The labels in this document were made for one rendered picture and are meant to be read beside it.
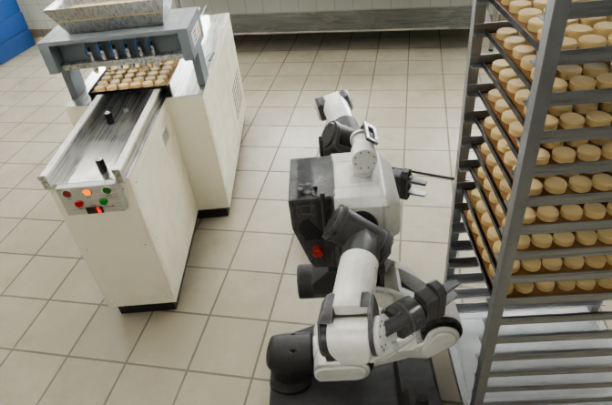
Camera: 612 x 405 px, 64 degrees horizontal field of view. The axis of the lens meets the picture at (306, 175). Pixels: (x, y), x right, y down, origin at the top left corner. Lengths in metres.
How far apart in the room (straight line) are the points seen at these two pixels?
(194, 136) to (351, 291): 1.83
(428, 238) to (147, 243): 1.46
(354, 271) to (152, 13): 1.78
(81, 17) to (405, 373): 2.11
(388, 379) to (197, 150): 1.53
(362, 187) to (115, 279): 1.49
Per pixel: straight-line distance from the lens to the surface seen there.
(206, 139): 2.71
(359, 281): 1.06
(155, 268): 2.38
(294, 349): 1.92
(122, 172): 2.04
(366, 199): 1.29
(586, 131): 1.20
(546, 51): 1.04
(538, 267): 1.50
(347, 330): 1.02
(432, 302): 1.33
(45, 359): 2.73
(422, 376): 2.04
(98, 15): 2.60
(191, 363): 2.41
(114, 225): 2.25
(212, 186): 2.89
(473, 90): 1.55
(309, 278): 1.61
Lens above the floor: 1.92
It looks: 36 degrees down
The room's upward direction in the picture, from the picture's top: 7 degrees counter-clockwise
